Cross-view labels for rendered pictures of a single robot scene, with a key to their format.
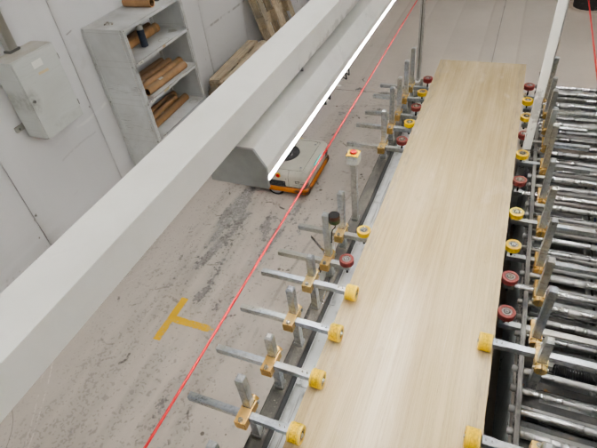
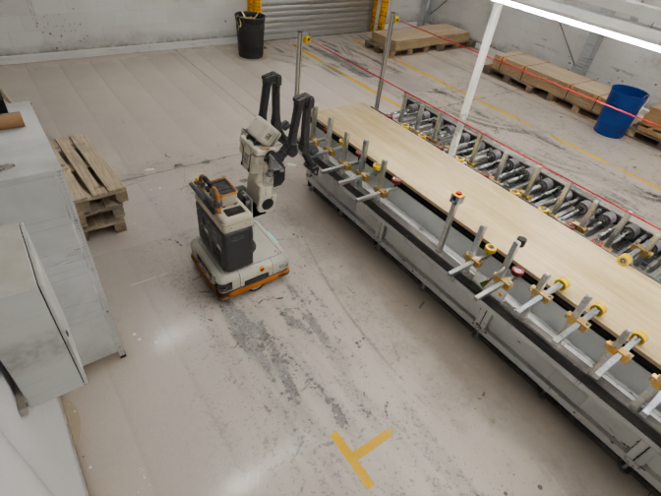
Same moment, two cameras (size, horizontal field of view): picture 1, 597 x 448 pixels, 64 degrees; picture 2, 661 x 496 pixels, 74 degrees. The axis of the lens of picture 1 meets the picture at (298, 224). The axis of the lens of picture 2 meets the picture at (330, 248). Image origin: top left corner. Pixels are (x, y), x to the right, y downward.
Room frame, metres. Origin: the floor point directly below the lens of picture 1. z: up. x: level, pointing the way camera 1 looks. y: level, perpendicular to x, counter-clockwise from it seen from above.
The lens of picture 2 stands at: (2.13, 2.33, 2.79)
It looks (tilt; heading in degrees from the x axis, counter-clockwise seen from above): 40 degrees down; 293
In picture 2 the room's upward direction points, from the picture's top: 8 degrees clockwise
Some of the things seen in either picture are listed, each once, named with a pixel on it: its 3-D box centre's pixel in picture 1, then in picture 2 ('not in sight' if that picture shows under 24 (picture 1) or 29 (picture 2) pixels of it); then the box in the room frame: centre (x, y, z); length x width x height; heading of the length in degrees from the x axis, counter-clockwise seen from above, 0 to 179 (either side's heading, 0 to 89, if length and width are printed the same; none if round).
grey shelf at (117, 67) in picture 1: (158, 92); (44, 249); (4.57, 1.20, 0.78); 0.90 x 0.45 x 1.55; 153
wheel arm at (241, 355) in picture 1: (266, 362); (619, 354); (1.22, 0.23, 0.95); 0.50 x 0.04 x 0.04; 63
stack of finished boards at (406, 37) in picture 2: not in sight; (422, 35); (4.95, -8.14, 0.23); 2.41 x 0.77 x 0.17; 65
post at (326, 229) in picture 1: (328, 245); (504, 269); (1.92, -0.15, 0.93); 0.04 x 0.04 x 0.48; 63
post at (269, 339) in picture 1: (275, 366); (606, 356); (1.25, 0.19, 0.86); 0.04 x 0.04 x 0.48; 63
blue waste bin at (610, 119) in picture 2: not in sight; (620, 111); (0.89, -5.93, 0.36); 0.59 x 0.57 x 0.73; 63
